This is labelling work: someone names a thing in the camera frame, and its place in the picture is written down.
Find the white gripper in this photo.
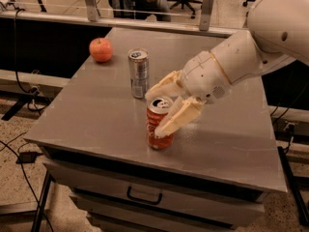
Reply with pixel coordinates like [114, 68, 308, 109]
[145, 51, 232, 137]

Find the red coke can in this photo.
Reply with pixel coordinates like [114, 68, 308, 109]
[147, 97, 174, 150]

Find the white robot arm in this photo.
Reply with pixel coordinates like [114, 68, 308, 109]
[145, 0, 309, 138]

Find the silver slim can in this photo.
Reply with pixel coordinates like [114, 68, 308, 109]
[127, 48, 149, 99]

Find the grey drawer cabinet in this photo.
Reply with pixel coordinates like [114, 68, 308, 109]
[26, 28, 287, 232]

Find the red apple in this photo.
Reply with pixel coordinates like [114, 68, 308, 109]
[89, 38, 113, 63]

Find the black power adapter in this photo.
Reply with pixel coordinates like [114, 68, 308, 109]
[16, 152, 42, 164]

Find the metal railing post right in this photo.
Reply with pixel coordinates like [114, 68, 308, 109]
[199, 0, 214, 31]

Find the metal railing post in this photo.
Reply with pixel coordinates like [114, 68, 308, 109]
[199, 0, 214, 31]
[85, 0, 100, 21]

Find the black drawer handle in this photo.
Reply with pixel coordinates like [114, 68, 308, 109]
[126, 186, 163, 206]

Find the metal railing post left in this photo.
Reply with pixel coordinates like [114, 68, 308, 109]
[85, 0, 100, 21]

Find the black hanging cable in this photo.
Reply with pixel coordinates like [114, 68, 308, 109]
[13, 7, 52, 114]

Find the black floor cable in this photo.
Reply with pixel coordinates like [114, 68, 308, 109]
[0, 139, 55, 232]

